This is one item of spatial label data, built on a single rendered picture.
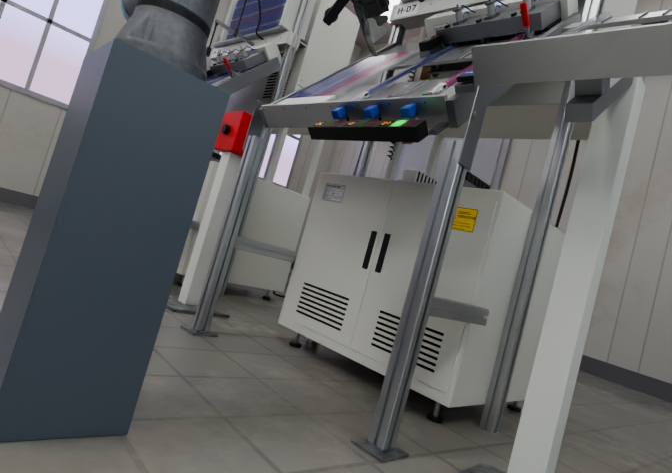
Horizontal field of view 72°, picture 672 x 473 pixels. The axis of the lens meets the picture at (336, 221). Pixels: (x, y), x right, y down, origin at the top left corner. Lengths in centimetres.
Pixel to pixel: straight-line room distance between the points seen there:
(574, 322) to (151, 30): 83
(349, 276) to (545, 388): 73
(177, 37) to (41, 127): 429
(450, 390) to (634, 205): 316
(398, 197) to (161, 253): 84
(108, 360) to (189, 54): 47
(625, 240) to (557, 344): 326
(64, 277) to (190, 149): 25
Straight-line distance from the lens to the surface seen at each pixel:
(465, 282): 123
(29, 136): 502
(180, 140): 74
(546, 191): 143
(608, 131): 98
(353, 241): 147
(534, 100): 171
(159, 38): 77
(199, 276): 185
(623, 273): 410
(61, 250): 71
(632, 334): 403
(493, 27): 155
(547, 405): 93
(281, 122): 144
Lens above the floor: 35
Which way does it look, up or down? 4 degrees up
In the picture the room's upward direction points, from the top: 16 degrees clockwise
